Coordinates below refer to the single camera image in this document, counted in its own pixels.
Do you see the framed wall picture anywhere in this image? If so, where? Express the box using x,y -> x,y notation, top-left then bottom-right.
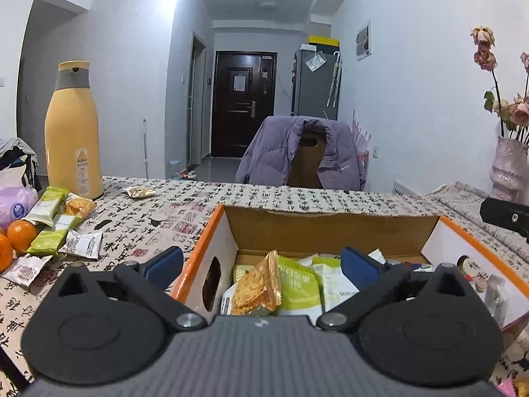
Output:
355,20 -> 373,62

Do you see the green white snack packet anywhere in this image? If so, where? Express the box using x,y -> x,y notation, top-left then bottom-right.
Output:
312,256 -> 360,313
24,186 -> 69,228
277,255 -> 323,316
26,214 -> 82,257

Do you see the pink ribbed vase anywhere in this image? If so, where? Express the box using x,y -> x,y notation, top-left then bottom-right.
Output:
490,136 -> 529,204

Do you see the dark entrance door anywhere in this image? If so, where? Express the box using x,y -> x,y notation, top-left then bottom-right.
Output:
211,50 -> 278,158

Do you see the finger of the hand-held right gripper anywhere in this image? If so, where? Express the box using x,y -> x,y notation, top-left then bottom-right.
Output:
479,197 -> 529,244

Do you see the grey quilted cloth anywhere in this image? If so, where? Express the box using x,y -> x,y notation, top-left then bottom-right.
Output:
426,182 -> 529,265

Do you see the purple puffer jacket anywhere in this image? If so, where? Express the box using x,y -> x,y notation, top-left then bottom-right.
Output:
235,116 -> 366,192

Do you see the grey refrigerator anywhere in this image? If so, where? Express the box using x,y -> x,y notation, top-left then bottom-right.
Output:
290,47 -> 340,120

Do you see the purple tissue pack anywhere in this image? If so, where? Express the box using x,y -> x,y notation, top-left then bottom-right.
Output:
0,186 -> 39,229

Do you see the folded white umbrella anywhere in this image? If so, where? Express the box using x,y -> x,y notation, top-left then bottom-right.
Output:
326,52 -> 343,108

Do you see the grey interior door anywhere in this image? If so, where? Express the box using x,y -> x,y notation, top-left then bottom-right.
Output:
188,35 -> 207,166

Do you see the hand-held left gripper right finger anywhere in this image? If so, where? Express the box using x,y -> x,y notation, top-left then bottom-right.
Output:
316,246 -> 474,332

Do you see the orange cracker snack packet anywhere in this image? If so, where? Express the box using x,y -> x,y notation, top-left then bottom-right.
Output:
230,250 -> 283,316
63,196 -> 97,220

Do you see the silver snack packet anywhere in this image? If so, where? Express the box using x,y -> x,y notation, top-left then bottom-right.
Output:
483,275 -> 507,327

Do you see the tangerine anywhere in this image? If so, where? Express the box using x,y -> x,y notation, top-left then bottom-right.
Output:
7,220 -> 39,254
0,234 -> 14,272

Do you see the white mop handle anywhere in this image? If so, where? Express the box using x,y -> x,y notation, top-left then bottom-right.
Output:
142,118 -> 149,179

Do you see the pink rack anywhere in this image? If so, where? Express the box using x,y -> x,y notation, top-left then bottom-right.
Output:
351,110 -> 371,191

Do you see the dried pink rose bouquet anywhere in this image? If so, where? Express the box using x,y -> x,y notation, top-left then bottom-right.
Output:
471,25 -> 529,150

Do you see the wooden chair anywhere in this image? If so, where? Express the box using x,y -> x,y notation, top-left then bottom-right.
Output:
287,130 -> 327,189

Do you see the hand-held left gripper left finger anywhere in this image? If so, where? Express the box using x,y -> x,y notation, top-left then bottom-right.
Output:
56,246 -> 208,332

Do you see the grey black cloth bundle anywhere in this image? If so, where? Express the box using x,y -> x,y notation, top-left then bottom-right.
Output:
0,137 -> 43,193

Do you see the red orange cardboard box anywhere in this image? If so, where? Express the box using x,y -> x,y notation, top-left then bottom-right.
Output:
169,203 -> 529,333

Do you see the yellow thermos bottle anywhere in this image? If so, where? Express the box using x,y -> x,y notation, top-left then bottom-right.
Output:
44,60 -> 105,200

